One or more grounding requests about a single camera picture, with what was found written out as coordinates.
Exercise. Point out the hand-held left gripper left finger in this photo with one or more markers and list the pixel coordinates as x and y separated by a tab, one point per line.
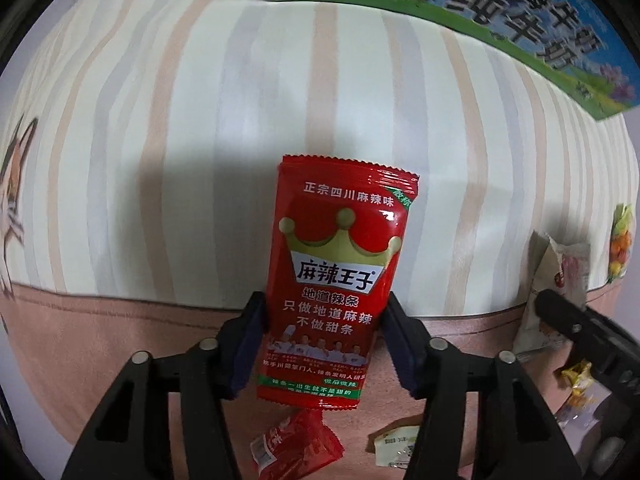
247	340

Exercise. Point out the red crown-print snack packet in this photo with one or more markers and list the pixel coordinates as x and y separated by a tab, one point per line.
330	280

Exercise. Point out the white orange-print snack packet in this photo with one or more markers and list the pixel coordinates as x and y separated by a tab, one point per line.
552	270

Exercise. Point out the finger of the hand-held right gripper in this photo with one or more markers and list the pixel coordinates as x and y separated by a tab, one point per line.
570	322

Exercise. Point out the colourful candy packet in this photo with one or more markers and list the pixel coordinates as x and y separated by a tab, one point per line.
620	245

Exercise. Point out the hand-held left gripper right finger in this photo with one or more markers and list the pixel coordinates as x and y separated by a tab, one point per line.
400	345

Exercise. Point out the small white cartoon snack packet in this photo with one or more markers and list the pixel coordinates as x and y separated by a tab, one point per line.
397	446

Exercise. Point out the cat-print striped pink blanket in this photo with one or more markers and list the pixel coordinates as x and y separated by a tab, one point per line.
175	160

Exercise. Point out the cardboard box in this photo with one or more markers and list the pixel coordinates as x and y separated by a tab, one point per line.
450	5

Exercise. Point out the small red snack packet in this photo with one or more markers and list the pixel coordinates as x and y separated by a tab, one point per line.
295	442

